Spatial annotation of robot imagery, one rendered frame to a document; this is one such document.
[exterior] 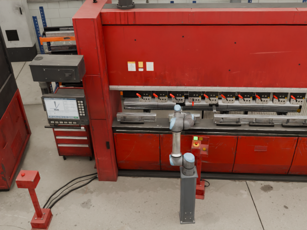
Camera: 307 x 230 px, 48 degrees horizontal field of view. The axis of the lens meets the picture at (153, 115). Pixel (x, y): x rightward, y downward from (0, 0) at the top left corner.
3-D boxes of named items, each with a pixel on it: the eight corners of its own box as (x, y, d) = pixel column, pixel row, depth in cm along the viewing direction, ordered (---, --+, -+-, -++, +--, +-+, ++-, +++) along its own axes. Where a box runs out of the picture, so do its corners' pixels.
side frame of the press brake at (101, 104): (98, 181, 479) (71, 18, 349) (109, 142, 549) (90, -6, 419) (116, 181, 477) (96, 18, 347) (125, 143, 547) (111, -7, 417)
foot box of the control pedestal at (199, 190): (188, 197, 450) (188, 191, 444) (190, 184, 471) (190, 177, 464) (204, 199, 447) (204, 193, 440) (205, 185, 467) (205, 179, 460)
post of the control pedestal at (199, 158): (195, 184, 453) (197, 153, 422) (195, 181, 457) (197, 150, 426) (199, 185, 452) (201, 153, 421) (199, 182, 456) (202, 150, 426)
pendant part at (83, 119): (48, 123, 381) (41, 96, 361) (52, 117, 391) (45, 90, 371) (88, 125, 377) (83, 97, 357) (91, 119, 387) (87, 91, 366)
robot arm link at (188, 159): (194, 169, 369) (195, 159, 362) (182, 168, 370) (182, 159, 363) (194, 161, 379) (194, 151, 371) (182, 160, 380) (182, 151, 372)
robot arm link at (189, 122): (195, 119, 348) (193, 112, 396) (184, 119, 349) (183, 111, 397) (195, 130, 350) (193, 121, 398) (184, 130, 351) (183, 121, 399)
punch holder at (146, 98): (139, 102, 425) (138, 90, 416) (140, 98, 432) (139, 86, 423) (151, 102, 424) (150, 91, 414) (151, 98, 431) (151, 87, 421)
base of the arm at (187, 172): (196, 175, 374) (197, 169, 369) (182, 176, 374) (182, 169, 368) (194, 166, 387) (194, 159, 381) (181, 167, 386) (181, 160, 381)
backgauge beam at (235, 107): (124, 109, 466) (123, 102, 460) (125, 103, 477) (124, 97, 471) (300, 112, 448) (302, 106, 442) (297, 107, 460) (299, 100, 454)
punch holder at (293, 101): (290, 104, 411) (293, 92, 402) (288, 101, 418) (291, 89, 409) (303, 105, 410) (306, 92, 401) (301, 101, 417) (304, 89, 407)
